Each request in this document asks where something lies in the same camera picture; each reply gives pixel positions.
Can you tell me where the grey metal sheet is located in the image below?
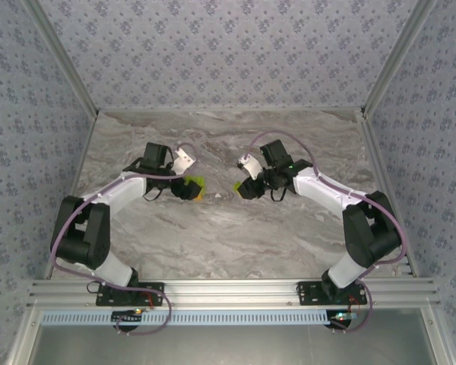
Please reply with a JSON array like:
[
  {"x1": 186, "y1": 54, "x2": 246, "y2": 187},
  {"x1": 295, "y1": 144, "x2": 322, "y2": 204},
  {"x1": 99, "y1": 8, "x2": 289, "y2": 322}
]
[{"x1": 11, "y1": 306, "x2": 455, "y2": 365}]

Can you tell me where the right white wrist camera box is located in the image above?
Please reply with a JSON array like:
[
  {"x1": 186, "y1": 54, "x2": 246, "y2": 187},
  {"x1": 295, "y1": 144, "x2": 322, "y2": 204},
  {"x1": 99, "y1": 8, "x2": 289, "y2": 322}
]
[{"x1": 236, "y1": 153, "x2": 264, "y2": 180}]

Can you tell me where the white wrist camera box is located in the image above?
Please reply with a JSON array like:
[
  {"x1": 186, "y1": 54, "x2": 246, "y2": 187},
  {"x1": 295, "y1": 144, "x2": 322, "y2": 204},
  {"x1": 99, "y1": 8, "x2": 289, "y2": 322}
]
[
  {"x1": 173, "y1": 144, "x2": 197, "y2": 176},
  {"x1": 236, "y1": 153, "x2": 264, "y2": 180}
]

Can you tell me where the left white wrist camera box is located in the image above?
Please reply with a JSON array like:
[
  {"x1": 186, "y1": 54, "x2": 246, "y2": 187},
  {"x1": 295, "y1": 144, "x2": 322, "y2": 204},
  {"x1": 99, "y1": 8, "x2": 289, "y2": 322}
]
[{"x1": 173, "y1": 144, "x2": 197, "y2": 176}]

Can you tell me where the thin aluminium side rail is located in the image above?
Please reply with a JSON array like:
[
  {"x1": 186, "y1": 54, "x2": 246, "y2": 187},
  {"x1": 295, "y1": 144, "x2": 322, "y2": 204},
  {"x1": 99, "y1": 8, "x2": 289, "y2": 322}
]
[{"x1": 44, "y1": 110, "x2": 100, "y2": 279}]

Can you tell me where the wide aluminium side rail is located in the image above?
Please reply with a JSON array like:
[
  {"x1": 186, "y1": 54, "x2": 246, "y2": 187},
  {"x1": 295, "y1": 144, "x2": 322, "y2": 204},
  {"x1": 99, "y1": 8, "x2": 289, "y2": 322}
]
[{"x1": 355, "y1": 108, "x2": 421, "y2": 278}]

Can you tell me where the aluminium mounting rail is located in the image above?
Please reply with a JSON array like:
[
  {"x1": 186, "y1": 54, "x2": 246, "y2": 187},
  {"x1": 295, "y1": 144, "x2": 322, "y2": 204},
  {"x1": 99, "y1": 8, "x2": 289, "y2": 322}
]
[{"x1": 25, "y1": 278, "x2": 442, "y2": 309}]

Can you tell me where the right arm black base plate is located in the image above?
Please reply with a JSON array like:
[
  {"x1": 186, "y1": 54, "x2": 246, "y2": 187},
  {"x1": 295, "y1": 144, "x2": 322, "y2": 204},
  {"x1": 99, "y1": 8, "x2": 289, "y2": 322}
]
[{"x1": 296, "y1": 281, "x2": 368, "y2": 307}]

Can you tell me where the slotted pale cable duct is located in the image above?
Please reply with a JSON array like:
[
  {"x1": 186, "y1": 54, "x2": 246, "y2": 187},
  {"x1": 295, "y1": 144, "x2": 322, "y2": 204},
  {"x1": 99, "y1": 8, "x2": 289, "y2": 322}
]
[{"x1": 40, "y1": 309, "x2": 347, "y2": 327}]

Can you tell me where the aluminium corner frame post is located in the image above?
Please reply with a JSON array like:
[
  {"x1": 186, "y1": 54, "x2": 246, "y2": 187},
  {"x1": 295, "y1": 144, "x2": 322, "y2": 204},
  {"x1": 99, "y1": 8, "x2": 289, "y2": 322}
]
[
  {"x1": 22, "y1": 0, "x2": 101, "y2": 119},
  {"x1": 360, "y1": 0, "x2": 440, "y2": 117}
]

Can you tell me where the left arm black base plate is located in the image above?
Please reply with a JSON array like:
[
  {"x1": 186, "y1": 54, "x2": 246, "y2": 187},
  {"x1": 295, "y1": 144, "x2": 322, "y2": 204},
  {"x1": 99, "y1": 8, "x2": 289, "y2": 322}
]
[{"x1": 95, "y1": 281, "x2": 166, "y2": 308}]

